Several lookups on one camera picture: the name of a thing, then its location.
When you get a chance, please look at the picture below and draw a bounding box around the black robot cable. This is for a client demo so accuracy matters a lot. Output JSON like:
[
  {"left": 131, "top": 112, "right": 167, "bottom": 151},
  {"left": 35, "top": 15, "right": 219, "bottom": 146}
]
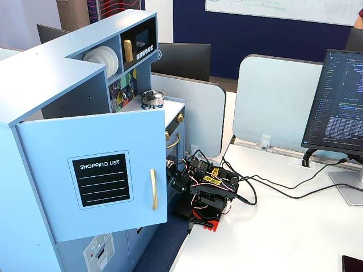
[
  {"left": 220, "top": 156, "right": 363, "bottom": 190},
  {"left": 235, "top": 175, "right": 363, "bottom": 206}
]

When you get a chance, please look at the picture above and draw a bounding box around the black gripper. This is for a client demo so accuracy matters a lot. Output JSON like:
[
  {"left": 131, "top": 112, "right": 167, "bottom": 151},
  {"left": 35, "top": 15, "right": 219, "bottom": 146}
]
[{"left": 167, "top": 161, "right": 190, "bottom": 199}]

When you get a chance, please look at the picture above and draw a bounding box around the blue shopping list cabinet door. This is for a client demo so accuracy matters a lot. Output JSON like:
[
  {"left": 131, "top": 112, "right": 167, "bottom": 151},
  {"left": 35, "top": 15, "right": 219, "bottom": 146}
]
[{"left": 15, "top": 109, "right": 168, "bottom": 244}]

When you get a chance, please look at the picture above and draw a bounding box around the black toy microwave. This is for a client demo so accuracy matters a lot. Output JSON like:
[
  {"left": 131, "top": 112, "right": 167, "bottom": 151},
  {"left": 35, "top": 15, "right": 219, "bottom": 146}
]
[{"left": 120, "top": 17, "right": 158, "bottom": 71}]

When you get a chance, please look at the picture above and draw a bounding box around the blue toy kitchen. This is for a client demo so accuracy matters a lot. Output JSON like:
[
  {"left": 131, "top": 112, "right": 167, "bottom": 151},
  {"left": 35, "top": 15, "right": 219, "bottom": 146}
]
[{"left": 0, "top": 8, "right": 187, "bottom": 272}]

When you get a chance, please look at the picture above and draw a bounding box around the grey desk divider panel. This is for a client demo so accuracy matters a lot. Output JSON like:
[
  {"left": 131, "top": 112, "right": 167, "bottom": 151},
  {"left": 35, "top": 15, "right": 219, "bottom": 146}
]
[
  {"left": 232, "top": 54, "right": 324, "bottom": 148},
  {"left": 150, "top": 72, "right": 227, "bottom": 158}
]

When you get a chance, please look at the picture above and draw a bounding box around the computer monitor showing code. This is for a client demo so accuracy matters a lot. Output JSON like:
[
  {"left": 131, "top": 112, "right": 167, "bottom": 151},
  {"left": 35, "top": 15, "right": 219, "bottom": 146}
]
[{"left": 301, "top": 49, "right": 363, "bottom": 150}]

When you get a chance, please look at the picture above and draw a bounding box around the white toy plate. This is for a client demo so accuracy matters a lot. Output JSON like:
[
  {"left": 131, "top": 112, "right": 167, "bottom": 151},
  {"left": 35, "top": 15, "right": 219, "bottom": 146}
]
[
  {"left": 83, "top": 49, "right": 100, "bottom": 63},
  {"left": 102, "top": 45, "right": 120, "bottom": 79},
  {"left": 92, "top": 46, "right": 112, "bottom": 70}
]

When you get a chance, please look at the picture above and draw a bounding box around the gold cabinet door handle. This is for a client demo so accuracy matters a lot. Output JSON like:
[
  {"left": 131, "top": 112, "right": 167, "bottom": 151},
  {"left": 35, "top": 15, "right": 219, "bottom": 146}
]
[{"left": 149, "top": 168, "right": 158, "bottom": 211}]

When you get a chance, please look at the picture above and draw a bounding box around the whiteboard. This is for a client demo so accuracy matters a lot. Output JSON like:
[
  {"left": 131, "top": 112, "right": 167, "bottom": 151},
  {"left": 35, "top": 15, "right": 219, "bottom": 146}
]
[{"left": 204, "top": 0, "right": 363, "bottom": 27}]

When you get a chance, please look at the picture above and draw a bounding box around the silver monitor stand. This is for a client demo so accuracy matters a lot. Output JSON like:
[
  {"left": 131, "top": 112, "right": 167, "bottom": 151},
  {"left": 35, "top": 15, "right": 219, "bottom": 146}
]
[{"left": 302, "top": 147, "right": 363, "bottom": 206}]

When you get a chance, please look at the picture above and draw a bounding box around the gold microwave handle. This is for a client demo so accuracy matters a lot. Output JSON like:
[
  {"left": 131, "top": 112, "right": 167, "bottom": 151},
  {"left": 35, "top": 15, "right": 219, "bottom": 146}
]
[{"left": 123, "top": 39, "right": 134, "bottom": 63}]

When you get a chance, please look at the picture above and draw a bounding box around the red robot base clamp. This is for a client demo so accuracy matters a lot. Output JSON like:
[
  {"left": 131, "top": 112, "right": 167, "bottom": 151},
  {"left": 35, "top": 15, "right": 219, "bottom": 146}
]
[{"left": 189, "top": 208, "right": 222, "bottom": 233}]

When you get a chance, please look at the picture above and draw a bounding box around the steel toy pot with lid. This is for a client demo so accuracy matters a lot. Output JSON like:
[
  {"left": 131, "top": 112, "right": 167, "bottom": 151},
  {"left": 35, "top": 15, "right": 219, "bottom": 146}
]
[{"left": 141, "top": 89, "right": 167, "bottom": 106}]

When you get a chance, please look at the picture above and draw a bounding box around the gold oven handle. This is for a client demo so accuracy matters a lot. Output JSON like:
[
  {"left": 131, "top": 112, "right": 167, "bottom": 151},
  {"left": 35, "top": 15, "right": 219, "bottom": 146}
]
[{"left": 166, "top": 132, "right": 181, "bottom": 150}]

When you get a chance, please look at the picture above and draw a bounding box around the black monitor back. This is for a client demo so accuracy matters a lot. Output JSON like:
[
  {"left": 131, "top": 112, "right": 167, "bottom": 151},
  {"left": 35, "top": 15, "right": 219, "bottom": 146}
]
[
  {"left": 151, "top": 42, "right": 212, "bottom": 83},
  {"left": 36, "top": 24, "right": 70, "bottom": 45}
]

